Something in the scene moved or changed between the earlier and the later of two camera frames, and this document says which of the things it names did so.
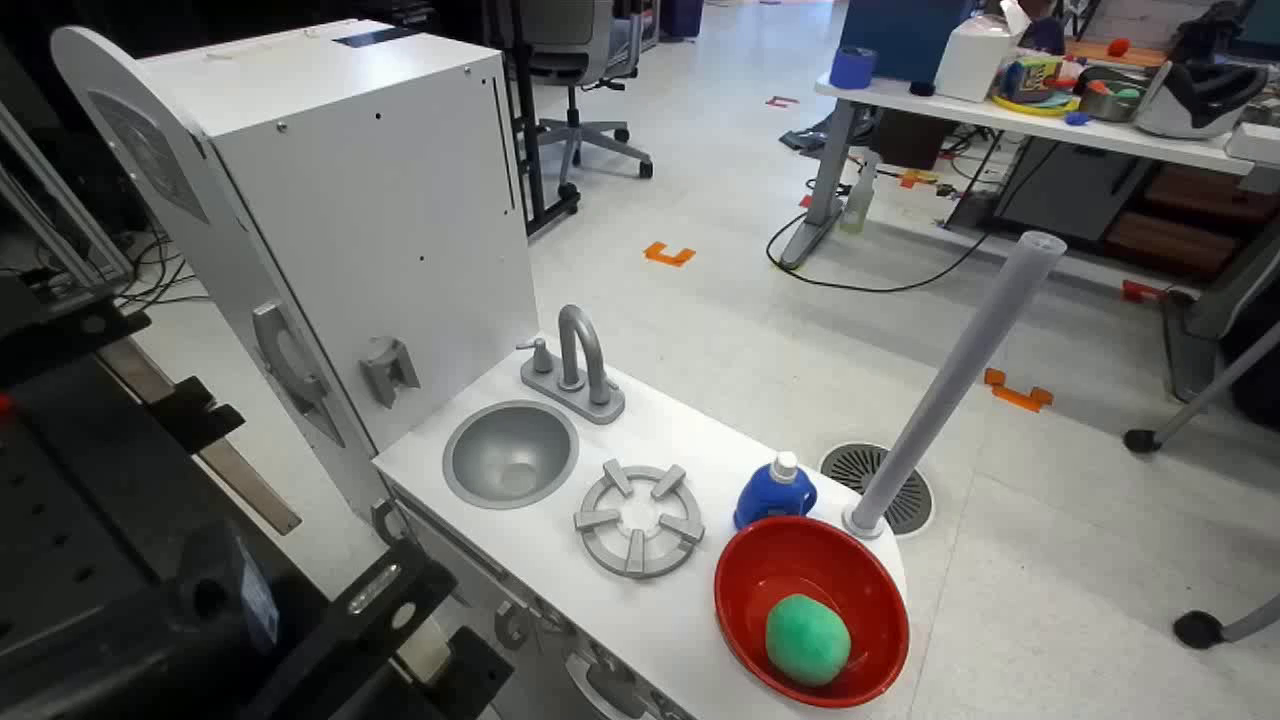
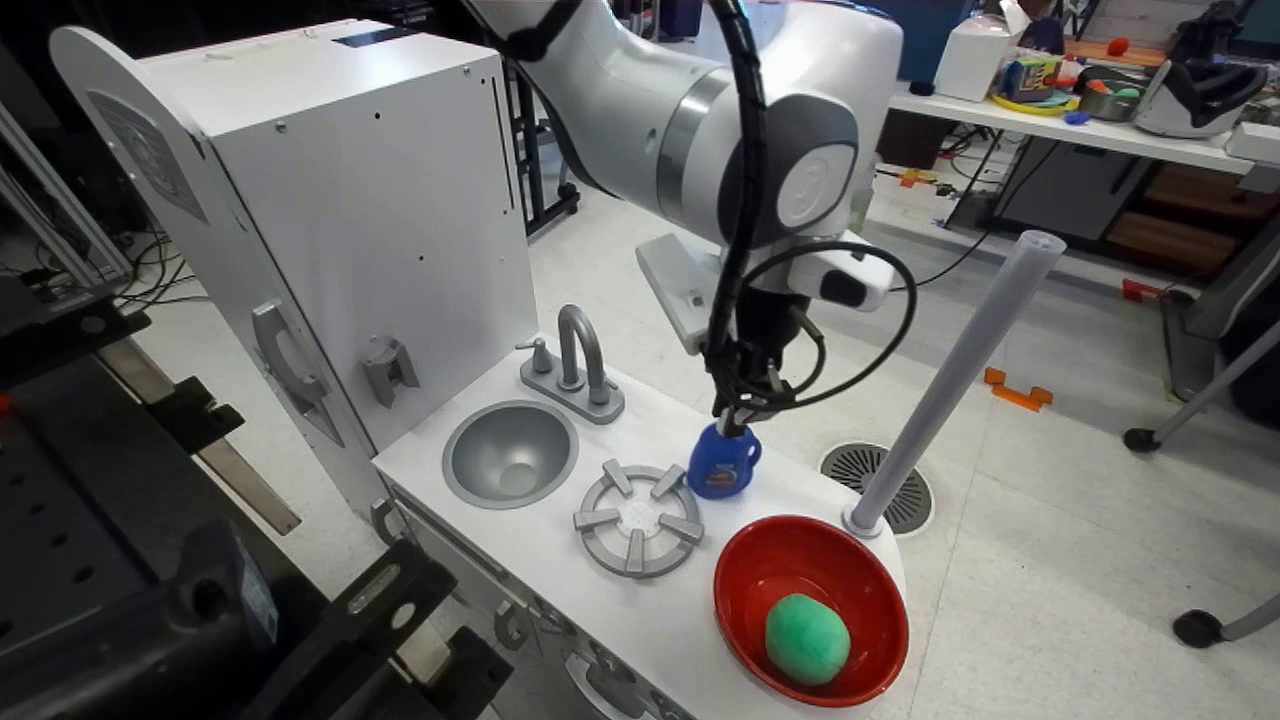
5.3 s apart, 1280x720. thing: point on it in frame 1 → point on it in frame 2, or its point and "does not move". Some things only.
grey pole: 956,379 does not move
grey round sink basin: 511,455 does not move
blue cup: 775,489 → 720,462
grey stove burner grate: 638,521 does not move
